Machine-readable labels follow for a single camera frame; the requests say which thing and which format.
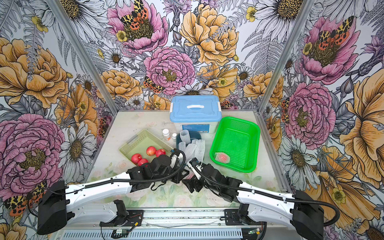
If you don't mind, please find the white foam net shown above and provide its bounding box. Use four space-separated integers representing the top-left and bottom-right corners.
177 139 206 163
180 130 191 145

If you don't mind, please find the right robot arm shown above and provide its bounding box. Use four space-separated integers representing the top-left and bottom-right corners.
186 162 325 240

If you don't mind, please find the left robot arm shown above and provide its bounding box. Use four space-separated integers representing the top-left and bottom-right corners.
37 150 186 235

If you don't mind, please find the dark teal plastic tray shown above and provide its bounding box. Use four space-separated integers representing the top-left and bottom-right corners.
176 130 206 163

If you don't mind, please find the white pill bottle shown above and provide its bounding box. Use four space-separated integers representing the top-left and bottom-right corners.
162 129 171 141

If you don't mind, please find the pale green perforated basket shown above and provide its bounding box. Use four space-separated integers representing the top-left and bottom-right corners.
119 130 174 167

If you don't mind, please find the bright green perforated basket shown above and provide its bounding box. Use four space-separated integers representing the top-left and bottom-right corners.
210 117 261 173

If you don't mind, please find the blue lidded storage box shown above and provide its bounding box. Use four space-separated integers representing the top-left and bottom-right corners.
170 95 222 134

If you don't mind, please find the right black cable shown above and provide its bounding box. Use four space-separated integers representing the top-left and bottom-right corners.
188 158 341 227

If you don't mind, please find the black cable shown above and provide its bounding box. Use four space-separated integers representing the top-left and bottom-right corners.
26 149 187 218
188 158 341 227

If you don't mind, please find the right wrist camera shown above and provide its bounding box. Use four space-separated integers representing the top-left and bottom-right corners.
188 160 202 180

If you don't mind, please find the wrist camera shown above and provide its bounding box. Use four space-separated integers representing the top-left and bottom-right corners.
170 150 183 169
188 160 202 180

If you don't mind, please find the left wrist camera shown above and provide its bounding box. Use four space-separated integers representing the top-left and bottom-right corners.
170 150 183 169

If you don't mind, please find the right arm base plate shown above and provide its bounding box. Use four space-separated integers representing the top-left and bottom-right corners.
221 209 264 226

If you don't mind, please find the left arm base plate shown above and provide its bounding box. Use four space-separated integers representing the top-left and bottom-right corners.
99 210 144 227

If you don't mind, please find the left black cable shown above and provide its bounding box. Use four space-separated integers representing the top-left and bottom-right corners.
26 149 187 218

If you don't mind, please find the aluminium front rail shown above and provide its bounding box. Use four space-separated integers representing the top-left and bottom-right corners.
49 207 289 240

